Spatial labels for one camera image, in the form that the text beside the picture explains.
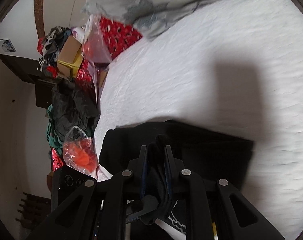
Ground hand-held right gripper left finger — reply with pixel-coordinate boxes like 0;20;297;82
26;145;149;240

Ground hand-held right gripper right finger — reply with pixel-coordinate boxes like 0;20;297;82
165;145;286;240

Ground black pants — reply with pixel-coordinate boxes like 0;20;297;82
98;120;254;235

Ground plastic bag with orange item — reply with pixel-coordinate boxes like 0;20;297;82
63;126;99;174

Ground dark wooden rack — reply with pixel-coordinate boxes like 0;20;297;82
16;192;52;230

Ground teal green garment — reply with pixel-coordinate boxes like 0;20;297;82
46;104;67;155

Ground dark jacket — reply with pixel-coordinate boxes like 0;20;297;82
51;82;100;140

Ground red shiny fabric bundle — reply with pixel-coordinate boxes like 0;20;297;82
75;60;97;88

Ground cardboard box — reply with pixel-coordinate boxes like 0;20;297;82
56;35;84;79

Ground clear plastic bag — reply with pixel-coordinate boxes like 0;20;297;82
81;15;112;64

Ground pile of mixed clothes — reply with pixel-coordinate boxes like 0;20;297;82
36;26;74;78

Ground red floral quilt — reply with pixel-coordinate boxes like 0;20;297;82
99;15;143;62

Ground white plastic packet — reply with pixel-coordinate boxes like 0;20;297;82
71;26;88;43

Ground grey floral pillow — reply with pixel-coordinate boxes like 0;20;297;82
81;0;279;40

